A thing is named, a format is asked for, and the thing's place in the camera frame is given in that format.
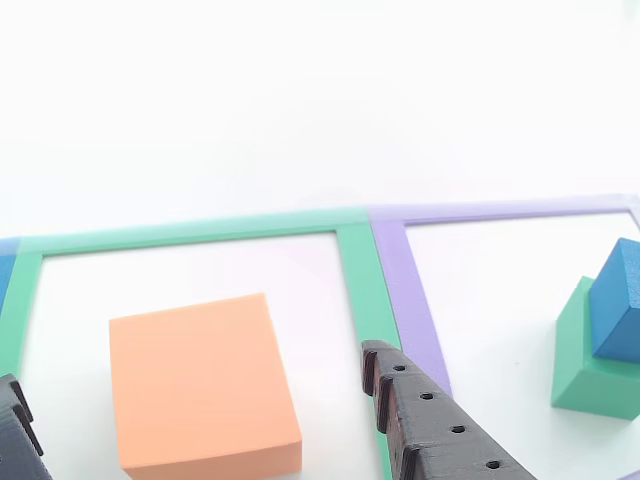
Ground green block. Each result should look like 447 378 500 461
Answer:
550 275 640 421

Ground orange block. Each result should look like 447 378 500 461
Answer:
108 292 304 480

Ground small blue cube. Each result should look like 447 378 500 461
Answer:
588 237 640 360

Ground purple tape square frame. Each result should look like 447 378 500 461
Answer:
367 193 640 480

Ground blue tape square frame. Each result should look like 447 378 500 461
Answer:
0 237 21 314

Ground green tape square frame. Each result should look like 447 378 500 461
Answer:
0 207 404 480

